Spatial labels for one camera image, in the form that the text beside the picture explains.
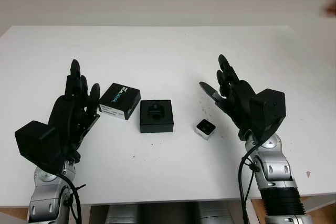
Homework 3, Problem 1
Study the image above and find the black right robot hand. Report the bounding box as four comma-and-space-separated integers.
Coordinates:
198, 54, 260, 141

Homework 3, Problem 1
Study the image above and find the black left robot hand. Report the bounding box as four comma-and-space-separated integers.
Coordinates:
48, 59, 101, 163

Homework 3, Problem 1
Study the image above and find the small silver cube camera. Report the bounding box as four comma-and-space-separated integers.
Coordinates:
194, 119, 216, 138

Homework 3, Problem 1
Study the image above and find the black RealSense box lid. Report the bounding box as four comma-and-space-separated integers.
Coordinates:
98, 82, 141, 121

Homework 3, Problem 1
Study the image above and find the blurred person hand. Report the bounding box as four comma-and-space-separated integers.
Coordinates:
319, 0, 336, 19

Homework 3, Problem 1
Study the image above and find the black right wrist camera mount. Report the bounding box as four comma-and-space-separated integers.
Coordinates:
248, 88, 286, 141

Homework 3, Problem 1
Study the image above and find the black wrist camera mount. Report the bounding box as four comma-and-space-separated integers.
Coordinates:
14, 120, 67, 180
248, 88, 286, 141

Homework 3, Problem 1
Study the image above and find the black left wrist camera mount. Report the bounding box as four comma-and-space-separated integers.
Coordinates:
14, 120, 67, 180

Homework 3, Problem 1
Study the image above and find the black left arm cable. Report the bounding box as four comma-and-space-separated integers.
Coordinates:
56, 173, 87, 224

